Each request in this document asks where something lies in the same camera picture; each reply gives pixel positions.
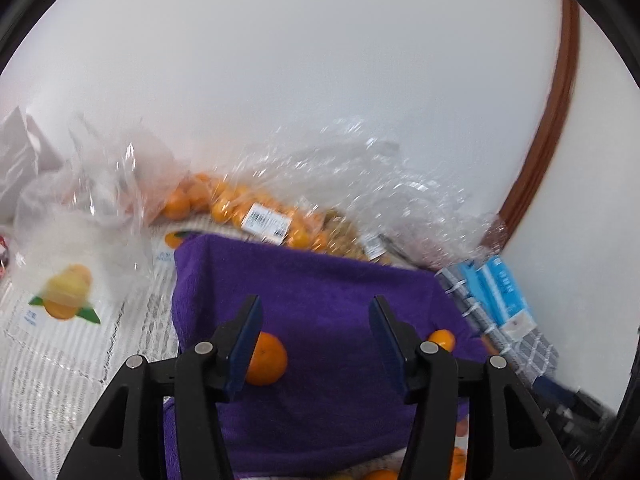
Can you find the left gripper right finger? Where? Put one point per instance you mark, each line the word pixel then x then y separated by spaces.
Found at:
pixel 508 436

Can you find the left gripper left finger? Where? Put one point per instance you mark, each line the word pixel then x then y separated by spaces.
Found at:
pixel 124 435

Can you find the large orange with stem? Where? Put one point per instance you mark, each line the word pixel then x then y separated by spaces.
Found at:
pixel 458 464

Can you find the small orange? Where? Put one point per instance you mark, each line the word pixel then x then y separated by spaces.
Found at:
pixel 269 361
pixel 444 338

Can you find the oval orange fruit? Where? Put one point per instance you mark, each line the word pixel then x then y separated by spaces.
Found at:
pixel 381 474

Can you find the grey checked folded cloth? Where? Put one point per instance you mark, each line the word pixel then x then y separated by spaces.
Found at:
pixel 521 343

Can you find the blue white tissue pack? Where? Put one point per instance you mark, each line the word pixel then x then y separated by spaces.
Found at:
pixel 494 286

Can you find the purple towel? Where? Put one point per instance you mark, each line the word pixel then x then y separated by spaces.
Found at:
pixel 334 407

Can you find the clear plastic bag of fruit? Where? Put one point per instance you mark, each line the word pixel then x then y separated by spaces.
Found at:
pixel 347 197

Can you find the white plastic bag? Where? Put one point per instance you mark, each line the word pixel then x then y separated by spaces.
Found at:
pixel 29 164

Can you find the brown wooden door frame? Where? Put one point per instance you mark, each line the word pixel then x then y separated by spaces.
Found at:
pixel 548 134

